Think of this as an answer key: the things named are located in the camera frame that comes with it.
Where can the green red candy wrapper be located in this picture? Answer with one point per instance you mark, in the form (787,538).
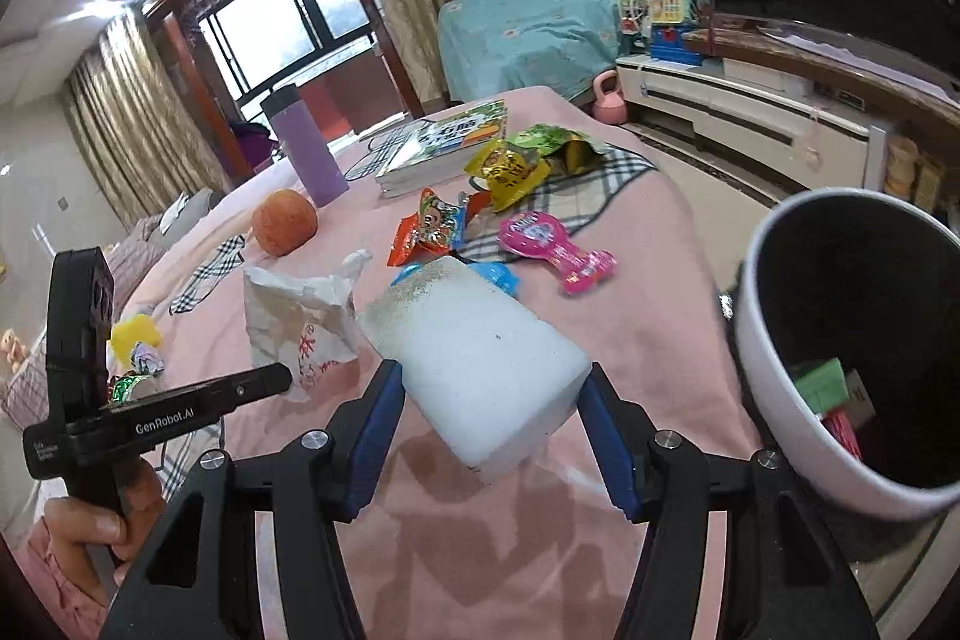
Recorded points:
(124,386)

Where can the ceiling spotlight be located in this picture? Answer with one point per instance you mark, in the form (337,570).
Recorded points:
(105,6)

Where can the orange ball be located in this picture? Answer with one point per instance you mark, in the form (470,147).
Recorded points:
(283,224)

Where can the white round trash bin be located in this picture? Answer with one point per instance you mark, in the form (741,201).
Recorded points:
(772,400)

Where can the teal furniture cover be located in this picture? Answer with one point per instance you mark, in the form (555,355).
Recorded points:
(525,33)

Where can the green picture book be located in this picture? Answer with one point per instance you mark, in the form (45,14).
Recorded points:
(442,141)

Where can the pink kettlebell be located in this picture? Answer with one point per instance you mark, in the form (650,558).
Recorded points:
(609,104)

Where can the purple bottle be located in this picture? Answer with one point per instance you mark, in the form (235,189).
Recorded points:
(307,153)

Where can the white flat box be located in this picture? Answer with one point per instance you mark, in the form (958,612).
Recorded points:
(757,78)

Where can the white foam block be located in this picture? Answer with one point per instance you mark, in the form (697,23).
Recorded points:
(480,370)

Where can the silver crumpled wrapper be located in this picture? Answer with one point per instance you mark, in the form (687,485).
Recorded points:
(146,356)

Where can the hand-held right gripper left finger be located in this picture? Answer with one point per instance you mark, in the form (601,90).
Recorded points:
(379,437)

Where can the white plastic bag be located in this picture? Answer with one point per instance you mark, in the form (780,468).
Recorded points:
(300,325)

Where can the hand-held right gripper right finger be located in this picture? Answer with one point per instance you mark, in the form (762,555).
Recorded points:
(607,445)

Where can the green small box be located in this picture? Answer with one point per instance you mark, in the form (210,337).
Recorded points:
(821,385)

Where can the brown framed balcony window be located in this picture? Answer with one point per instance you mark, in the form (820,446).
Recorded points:
(285,10)

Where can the light blue packet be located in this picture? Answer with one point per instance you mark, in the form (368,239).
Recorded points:
(499,276)

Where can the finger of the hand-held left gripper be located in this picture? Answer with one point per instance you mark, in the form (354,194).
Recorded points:
(255,385)

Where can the pink candy packet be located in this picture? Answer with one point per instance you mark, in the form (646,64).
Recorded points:
(540,239)

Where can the orange snack packet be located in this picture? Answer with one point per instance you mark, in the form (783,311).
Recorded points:
(431,224)

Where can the grey pillow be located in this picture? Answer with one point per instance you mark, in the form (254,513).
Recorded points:
(187,211)

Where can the yellow snack packet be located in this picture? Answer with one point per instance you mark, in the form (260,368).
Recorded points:
(506,171)

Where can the person's left hand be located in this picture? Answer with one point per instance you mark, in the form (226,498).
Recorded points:
(75,527)

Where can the large red snack packet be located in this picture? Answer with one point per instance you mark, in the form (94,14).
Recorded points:
(844,436)

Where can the toy cash register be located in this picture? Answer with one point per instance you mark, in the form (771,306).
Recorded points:
(664,6)

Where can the yellow foam toy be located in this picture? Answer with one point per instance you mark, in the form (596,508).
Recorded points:
(139,332)

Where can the purple garment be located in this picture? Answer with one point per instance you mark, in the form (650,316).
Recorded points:
(255,149)

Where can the white TV cabinet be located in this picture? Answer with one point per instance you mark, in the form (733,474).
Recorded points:
(750,115)

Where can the stack of yellow tubs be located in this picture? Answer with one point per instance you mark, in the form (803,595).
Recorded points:
(900,164)

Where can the wooden abacus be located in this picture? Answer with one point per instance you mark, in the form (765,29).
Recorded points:
(930,183)

